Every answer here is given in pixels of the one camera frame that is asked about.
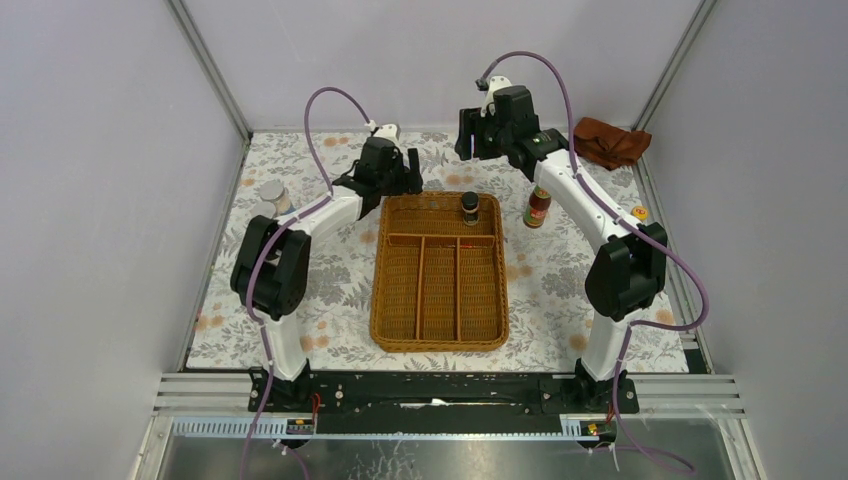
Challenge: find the black-cap spice jar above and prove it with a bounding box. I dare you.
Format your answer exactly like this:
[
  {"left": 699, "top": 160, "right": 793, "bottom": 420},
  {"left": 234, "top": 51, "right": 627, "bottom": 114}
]
[{"left": 460, "top": 191, "right": 479, "bottom": 226}]

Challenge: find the red sauce bottle yellow cap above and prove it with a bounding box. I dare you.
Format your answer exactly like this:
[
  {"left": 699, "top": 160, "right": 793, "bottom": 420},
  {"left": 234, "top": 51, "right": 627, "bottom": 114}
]
[{"left": 522, "top": 185, "right": 552, "bottom": 229}]

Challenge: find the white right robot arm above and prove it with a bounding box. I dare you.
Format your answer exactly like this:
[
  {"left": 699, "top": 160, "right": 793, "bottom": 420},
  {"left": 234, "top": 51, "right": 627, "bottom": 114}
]
[{"left": 455, "top": 76, "right": 668, "bottom": 412}]

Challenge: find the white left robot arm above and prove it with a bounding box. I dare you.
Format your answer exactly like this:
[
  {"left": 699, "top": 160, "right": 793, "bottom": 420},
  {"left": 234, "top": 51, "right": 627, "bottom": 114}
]
[{"left": 230, "top": 136, "right": 423, "bottom": 411}]

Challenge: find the brown wicker basket tray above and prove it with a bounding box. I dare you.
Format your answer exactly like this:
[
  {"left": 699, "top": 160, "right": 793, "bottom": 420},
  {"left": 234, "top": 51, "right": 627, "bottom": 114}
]
[{"left": 369, "top": 191, "right": 509, "bottom": 353}]

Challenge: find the brown folded cloth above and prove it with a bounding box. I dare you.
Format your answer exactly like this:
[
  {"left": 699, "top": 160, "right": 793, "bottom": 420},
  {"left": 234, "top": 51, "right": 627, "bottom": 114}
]
[{"left": 574, "top": 117, "right": 652, "bottom": 171}]

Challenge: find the silver-lid salt jar far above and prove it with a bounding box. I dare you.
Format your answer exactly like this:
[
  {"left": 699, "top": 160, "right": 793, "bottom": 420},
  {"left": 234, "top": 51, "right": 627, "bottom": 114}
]
[{"left": 259, "top": 180, "right": 296, "bottom": 216}]

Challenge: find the silver-lid salt jar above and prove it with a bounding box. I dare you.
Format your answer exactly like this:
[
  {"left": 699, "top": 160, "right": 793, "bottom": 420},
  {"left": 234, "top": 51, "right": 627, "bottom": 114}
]
[
  {"left": 259, "top": 180, "right": 296, "bottom": 216},
  {"left": 250, "top": 201, "right": 277, "bottom": 219}
]

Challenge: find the silver-lid salt jar near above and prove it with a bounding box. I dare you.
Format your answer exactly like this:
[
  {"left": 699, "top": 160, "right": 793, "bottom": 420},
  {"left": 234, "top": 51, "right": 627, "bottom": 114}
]
[{"left": 250, "top": 201, "right": 277, "bottom": 219}]

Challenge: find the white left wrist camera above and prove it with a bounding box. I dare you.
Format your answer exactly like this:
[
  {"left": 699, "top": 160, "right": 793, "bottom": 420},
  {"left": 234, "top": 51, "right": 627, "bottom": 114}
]
[{"left": 364, "top": 120, "right": 401, "bottom": 148}]

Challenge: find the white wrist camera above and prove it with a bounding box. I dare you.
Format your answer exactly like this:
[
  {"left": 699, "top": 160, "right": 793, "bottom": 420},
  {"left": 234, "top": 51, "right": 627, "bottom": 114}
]
[
  {"left": 475, "top": 75, "right": 512, "bottom": 117},
  {"left": 364, "top": 120, "right": 401, "bottom": 148}
]

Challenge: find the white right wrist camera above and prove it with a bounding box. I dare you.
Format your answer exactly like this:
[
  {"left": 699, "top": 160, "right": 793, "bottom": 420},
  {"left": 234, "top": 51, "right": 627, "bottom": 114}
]
[{"left": 475, "top": 75, "right": 512, "bottom": 117}]

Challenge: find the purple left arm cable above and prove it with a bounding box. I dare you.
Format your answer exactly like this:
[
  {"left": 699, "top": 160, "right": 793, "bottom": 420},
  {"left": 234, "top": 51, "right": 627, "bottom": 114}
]
[{"left": 238, "top": 86, "right": 376, "bottom": 480}]

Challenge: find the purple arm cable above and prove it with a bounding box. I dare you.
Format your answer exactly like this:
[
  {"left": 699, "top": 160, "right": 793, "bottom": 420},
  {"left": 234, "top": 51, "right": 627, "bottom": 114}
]
[
  {"left": 238, "top": 86, "right": 376, "bottom": 480},
  {"left": 474, "top": 50, "right": 711, "bottom": 480}
]

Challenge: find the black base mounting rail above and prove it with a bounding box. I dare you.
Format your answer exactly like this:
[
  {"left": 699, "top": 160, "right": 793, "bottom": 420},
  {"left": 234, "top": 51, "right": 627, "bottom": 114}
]
[{"left": 248, "top": 367, "right": 640, "bottom": 435}]

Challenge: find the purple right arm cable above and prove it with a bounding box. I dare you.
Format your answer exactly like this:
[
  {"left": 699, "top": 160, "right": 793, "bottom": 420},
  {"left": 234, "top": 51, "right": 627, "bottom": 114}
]
[{"left": 474, "top": 50, "right": 711, "bottom": 480}]

